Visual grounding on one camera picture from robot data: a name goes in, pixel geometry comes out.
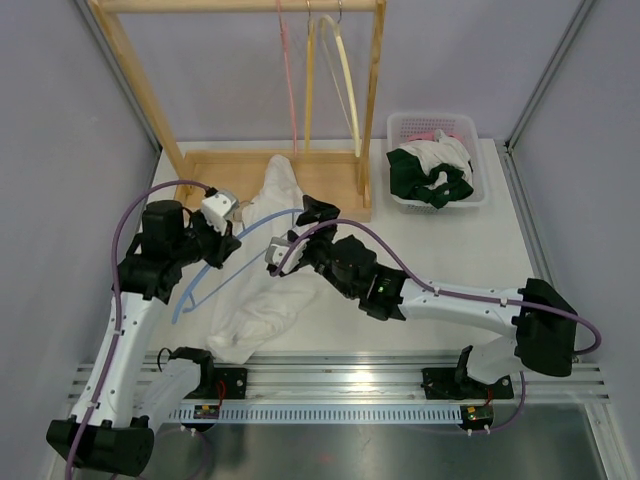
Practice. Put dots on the cream hanger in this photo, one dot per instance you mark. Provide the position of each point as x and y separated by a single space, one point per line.
336 57

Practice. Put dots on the pink t shirt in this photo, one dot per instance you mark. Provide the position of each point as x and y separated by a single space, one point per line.
430 136

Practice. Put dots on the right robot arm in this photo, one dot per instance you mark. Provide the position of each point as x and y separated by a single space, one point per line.
534 325

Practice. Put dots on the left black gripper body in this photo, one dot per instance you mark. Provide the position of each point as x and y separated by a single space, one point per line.
208 243

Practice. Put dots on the yellow hanger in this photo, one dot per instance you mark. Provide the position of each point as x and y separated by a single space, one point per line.
309 89

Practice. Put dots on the white slotted cable duct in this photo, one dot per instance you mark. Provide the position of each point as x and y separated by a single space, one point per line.
385 414

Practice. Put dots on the white t shirt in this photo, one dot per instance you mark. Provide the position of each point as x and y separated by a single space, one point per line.
253 308

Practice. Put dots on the right aluminium frame post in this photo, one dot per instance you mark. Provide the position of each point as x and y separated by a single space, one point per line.
567 40

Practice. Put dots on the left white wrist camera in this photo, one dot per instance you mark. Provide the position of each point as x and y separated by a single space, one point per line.
218 207

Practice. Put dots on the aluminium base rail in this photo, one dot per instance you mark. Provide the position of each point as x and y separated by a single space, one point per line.
387 379

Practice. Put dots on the pink hanger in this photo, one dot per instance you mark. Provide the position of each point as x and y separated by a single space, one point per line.
284 38

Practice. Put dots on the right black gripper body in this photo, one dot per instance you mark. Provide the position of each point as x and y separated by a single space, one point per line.
320 248

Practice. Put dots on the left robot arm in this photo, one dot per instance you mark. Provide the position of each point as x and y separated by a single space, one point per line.
110 428

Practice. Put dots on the dark green t shirt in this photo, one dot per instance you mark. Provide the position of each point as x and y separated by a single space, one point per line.
434 173

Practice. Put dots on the white plastic basket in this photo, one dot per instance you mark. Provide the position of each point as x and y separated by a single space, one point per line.
400 126

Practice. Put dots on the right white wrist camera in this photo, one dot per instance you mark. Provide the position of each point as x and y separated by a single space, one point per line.
275 256

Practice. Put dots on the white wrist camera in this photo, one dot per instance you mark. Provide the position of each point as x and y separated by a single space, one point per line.
275 256
218 207

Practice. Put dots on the aluminium frame post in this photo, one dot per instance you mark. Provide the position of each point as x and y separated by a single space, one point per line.
567 40
116 71

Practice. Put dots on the left aluminium frame post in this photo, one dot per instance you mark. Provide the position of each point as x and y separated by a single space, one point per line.
116 71

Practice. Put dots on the wooden clothes rack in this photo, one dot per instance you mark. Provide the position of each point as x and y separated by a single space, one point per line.
341 177

